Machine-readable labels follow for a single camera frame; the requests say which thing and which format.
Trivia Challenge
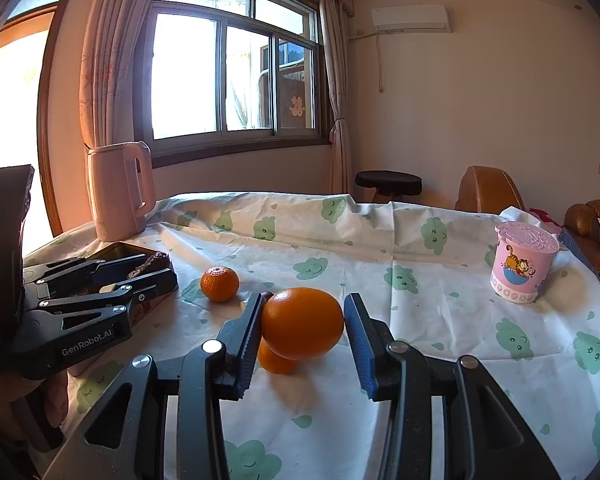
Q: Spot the white tablecloth green print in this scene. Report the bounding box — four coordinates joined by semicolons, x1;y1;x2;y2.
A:
22;191;600;480

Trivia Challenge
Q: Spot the small smooth orange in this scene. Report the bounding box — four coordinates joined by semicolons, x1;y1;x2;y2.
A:
256;337;298;375

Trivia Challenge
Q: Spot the rough-skinned mandarin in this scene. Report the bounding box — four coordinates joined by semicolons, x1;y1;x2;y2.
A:
200;266;240;303

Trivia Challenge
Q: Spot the beige patterned curtain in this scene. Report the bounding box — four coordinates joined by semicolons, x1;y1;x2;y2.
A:
319;0;353;195
80;0;168;148

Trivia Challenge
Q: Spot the pink electric kettle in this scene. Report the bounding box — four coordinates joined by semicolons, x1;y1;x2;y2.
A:
86;141;157;242

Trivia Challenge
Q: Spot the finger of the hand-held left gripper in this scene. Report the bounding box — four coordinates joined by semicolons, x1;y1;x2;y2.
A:
22;254;148;288
22;269;179;322

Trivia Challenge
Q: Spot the brown leather sofa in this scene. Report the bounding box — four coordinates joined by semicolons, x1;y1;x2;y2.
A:
562;200;600;286

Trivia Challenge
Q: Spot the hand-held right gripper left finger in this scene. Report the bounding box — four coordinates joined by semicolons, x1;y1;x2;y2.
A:
45;294;267;480

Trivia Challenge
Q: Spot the brown leather armchair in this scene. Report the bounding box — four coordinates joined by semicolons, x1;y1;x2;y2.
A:
455;165;526;213

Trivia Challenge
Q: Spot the person's left hand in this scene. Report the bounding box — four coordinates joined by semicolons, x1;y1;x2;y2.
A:
36;372;78;428

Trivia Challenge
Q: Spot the pink metal tin box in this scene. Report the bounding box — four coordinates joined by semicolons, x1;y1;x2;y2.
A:
80;241;178;328

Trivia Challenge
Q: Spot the sliding glass window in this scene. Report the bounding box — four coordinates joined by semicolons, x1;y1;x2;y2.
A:
140;0;331;156

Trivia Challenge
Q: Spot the black round stool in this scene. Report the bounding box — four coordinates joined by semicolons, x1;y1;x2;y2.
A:
355;170;423;203

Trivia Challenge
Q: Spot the white air conditioner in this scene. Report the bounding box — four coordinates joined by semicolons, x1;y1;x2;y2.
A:
371;5;452;34

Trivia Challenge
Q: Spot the pink cartoon cup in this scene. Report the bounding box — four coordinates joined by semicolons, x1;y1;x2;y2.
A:
490;221;561;305

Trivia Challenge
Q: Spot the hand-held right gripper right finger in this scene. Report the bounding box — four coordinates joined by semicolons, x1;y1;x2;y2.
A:
344;294;561;480

